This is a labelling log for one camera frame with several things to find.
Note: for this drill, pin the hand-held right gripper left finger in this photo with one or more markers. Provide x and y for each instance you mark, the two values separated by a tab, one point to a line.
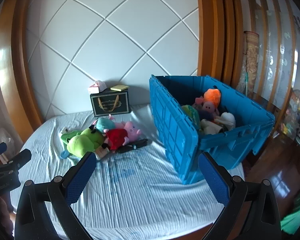
80	177

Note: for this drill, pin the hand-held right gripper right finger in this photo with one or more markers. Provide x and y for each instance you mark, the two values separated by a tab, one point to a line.
213	182

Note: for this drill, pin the green frog plush toy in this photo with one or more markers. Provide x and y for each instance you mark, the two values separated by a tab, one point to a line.
85	141

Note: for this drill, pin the red dress pig plush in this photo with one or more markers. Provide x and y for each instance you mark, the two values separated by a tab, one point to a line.
116	137

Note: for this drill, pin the blue plastic storage crate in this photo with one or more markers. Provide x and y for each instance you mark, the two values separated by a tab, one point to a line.
180	140

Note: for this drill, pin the light blue toy piece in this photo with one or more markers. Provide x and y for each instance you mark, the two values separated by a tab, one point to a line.
65	154

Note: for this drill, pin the small green plush toy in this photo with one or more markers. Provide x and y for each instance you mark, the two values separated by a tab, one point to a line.
66	137

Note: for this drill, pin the teal dress pig plush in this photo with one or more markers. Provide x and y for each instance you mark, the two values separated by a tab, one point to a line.
103	123

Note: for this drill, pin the light blue bed sheet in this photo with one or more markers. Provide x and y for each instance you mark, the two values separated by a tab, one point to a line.
140	192

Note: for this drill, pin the black folded item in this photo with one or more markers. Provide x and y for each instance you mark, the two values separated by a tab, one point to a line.
133	145

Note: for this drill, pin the white plush toy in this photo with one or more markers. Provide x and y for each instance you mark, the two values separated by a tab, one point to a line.
227	118

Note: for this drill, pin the dark blue plush toy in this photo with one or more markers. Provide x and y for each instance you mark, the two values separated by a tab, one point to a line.
207	115

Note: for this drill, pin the green printed packet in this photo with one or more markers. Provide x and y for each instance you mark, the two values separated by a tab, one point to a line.
193	115

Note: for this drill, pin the black gift box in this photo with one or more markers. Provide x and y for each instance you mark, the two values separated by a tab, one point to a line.
122	105

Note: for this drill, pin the orange dress pig plush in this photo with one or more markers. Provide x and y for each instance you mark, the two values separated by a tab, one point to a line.
212	96

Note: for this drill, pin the green cloth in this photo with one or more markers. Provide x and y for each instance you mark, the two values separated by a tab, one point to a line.
296	217

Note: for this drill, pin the pink tissue box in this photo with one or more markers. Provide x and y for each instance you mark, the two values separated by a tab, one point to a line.
96	88

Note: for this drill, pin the small gold box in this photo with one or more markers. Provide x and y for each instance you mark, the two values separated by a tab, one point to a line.
119	88

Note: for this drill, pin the pile of colourful bags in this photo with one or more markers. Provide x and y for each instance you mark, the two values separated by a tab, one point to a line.
297	115

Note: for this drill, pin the rolled patterned carpet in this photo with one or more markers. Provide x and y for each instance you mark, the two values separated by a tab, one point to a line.
251	62

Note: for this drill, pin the white padded headboard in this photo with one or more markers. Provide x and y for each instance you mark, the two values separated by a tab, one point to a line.
102	42

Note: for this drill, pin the wooden frosted glass partition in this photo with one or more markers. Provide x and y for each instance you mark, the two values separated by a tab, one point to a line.
272	55

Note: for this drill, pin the wooden headboard post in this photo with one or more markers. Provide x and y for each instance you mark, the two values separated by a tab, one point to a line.
215	30
17	55

